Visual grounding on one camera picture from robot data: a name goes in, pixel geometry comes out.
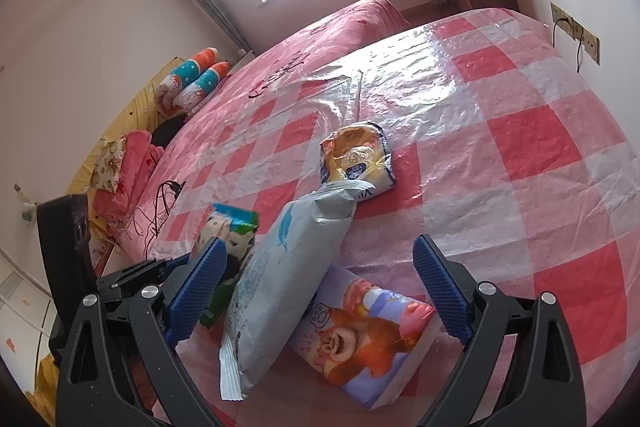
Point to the green cartoon snack bag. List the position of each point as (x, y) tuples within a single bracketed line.
[(237, 232)]

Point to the black charger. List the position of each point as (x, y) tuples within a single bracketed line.
[(172, 186)]

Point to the bed with pink sheet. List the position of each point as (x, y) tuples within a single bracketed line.
[(325, 37)]

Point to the yellow bed headboard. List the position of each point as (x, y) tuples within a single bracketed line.
[(125, 117)]

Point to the pink checked plastic tablecloth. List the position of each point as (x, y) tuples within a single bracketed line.
[(500, 132)]

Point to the pink folded blanket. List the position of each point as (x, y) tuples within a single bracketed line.
[(127, 177)]

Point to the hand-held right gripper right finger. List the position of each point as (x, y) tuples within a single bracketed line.
[(442, 287)]

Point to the large white bag blue print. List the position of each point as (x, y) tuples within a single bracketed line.
[(285, 282)]

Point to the orange and blue bread bag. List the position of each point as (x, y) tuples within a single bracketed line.
[(357, 152)]

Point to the floral pillow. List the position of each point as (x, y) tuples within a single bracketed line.
[(112, 164)]

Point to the cartoon print pillow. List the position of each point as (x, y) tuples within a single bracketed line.
[(187, 74), (202, 89)]

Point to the wall socket strip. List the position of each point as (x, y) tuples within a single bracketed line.
[(575, 29)]

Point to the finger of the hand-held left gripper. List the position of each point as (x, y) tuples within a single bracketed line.
[(135, 274)]

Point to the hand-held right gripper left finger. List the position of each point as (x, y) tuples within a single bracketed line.
[(197, 287)]

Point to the black cloth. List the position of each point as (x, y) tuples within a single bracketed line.
[(167, 132)]

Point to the purple cartoon bear box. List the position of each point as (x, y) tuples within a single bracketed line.
[(360, 332)]

